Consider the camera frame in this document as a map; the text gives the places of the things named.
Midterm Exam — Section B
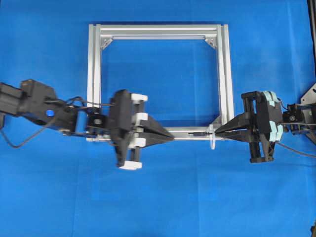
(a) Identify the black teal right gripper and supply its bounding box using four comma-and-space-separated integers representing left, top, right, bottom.
215, 91, 283, 163

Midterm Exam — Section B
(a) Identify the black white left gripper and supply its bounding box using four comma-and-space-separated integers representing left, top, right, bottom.
108, 90, 174, 170

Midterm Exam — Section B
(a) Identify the black wire with plug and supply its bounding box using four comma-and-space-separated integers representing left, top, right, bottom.
188, 132, 316, 158

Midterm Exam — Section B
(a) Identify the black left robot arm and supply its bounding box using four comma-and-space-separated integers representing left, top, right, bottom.
0, 79, 174, 170

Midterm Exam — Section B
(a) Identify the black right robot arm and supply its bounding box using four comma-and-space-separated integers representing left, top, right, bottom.
213, 91, 316, 163

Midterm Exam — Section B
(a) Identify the black pole at right edge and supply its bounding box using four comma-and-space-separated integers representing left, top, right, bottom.
307, 0, 316, 52

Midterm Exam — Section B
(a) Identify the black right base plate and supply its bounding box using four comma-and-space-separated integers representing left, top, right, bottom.
301, 84, 316, 144

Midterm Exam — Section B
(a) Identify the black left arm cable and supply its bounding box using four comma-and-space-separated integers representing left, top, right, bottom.
0, 97, 114, 149

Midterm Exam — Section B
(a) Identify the aluminium extrusion frame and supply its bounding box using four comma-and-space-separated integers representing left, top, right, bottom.
87, 24, 235, 141

